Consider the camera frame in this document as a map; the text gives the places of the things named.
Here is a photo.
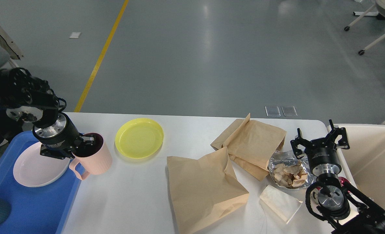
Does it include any pink plate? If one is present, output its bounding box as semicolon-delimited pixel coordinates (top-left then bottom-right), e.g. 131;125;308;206
13;142;70;188

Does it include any yellow plastic plate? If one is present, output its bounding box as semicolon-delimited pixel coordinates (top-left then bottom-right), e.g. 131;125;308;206
114;118;164;159

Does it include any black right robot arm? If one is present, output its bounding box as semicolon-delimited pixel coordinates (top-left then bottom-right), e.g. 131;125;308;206
290;120;385;234

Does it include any beige plastic bin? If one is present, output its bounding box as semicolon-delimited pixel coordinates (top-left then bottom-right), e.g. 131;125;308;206
337;124;385;209

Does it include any white paper napkin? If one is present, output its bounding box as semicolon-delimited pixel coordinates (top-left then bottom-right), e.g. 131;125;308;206
259;185;303;224

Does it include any white chair base right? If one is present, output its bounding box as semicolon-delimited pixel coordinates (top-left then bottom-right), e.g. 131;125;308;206
343;0;385;58

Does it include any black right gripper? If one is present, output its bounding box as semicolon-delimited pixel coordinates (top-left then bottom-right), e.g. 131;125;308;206
290;120;350;177

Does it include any clear floor plate right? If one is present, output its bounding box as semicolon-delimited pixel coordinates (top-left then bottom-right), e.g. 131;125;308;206
281;106;298;117

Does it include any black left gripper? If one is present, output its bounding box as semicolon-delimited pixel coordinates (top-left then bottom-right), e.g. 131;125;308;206
32;112;96;160

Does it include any rear brown paper bag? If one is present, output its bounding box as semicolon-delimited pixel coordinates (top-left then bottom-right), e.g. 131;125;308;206
210;114;287;181

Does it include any large brown paper bag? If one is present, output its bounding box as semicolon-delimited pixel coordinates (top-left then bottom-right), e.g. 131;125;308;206
167;148;249;234

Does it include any blue plastic tray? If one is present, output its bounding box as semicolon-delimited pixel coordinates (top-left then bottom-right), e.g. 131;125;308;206
0;131;81;234

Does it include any pink ribbed mug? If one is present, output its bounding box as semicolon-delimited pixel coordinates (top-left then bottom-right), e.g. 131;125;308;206
69;132;113;180

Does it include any clear floor plate left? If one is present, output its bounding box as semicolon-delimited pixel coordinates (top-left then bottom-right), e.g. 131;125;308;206
265;106;281;117

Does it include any foil tray with crumpled paper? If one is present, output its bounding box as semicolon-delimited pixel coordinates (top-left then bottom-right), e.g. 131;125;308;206
267;151;315;189

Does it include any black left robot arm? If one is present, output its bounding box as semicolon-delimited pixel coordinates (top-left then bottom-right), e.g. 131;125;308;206
0;68;100;160

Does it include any clear floor plate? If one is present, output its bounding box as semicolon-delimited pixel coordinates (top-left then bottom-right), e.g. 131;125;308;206
265;106;281;117
281;106;298;117

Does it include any red object under arm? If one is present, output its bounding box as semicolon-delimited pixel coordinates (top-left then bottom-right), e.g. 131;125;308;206
338;176;350;186

